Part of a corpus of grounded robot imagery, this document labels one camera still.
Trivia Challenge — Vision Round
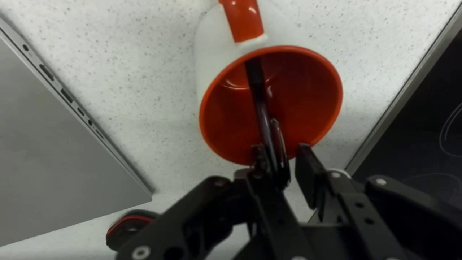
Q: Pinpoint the white mug orange handle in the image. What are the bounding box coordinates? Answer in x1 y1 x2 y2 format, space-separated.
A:
193 0 343 165

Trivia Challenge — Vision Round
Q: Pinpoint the black induction cooktop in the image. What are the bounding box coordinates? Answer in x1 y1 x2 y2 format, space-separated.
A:
346 5 462 208

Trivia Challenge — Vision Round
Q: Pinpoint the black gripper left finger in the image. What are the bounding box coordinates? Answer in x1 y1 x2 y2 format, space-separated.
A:
112 143 319 260

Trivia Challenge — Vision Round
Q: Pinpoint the black pen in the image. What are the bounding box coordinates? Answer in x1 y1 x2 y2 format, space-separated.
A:
244 58 290 190

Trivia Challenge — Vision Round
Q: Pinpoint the silver closed laptop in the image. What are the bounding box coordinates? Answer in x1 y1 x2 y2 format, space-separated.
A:
0 19 154 246

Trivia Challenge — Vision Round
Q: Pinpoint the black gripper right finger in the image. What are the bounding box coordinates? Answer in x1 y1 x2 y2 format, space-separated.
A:
294 143 462 260

